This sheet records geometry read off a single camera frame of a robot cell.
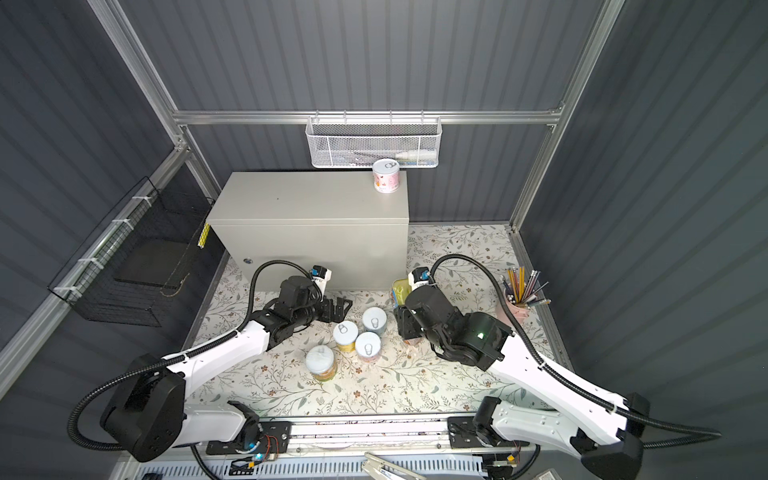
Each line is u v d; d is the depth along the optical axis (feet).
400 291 2.28
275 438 2.37
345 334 2.84
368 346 2.71
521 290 2.91
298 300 2.19
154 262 2.39
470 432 2.38
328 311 2.48
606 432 1.24
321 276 2.52
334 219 2.54
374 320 2.91
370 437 2.47
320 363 2.57
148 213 2.54
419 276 1.99
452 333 1.60
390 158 2.68
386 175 2.55
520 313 2.78
